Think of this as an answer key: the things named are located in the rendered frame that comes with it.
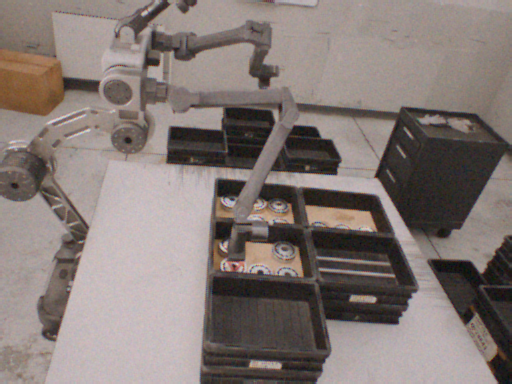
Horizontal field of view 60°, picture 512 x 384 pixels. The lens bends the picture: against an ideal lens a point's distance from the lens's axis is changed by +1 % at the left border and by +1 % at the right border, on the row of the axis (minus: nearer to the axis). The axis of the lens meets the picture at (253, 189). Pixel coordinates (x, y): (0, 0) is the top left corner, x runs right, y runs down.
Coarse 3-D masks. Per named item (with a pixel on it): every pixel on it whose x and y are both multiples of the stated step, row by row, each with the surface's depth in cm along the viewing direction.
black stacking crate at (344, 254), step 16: (320, 240) 188; (336, 240) 188; (352, 240) 188; (368, 240) 189; (384, 240) 189; (320, 256) 187; (336, 256) 188; (352, 256) 190; (368, 256) 191; (384, 256) 193; (400, 256) 181; (320, 272) 179; (368, 272) 183; (384, 272) 185; (400, 272) 180; (320, 288) 165; (336, 288) 165; (352, 288) 165; (384, 304) 171; (400, 304) 172
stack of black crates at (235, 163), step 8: (232, 144) 320; (232, 152) 323; (240, 152) 324; (248, 152) 325; (256, 152) 325; (232, 160) 321; (240, 160) 323; (248, 160) 325; (256, 160) 327; (280, 160) 312; (232, 168) 297; (240, 168) 298; (248, 168) 299; (272, 168) 302; (280, 168) 305
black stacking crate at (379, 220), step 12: (312, 192) 210; (324, 192) 210; (312, 204) 214; (324, 204) 215; (336, 204) 215; (348, 204) 215; (360, 204) 215; (372, 204) 215; (372, 216) 214; (384, 228) 199
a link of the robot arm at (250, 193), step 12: (288, 120) 151; (276, 132) 154; (288, 132) 154; (276, 144) 154; (264, 156) 154; (276, 156) 154; (264, 168) 154; (252, 180) 153; (264, 180) 154; (252, 192) 153; (240, 204) 152; (252, 204) 153
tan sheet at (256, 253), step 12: (216, 240) 184; (216, 252) 179; (252, 252) 182; (264, 252) 183; (216, 264) 173; (264, 264) 178; (276, 264) 178; (288, 264) 180; (300, 264) 181; (300, 276) 175
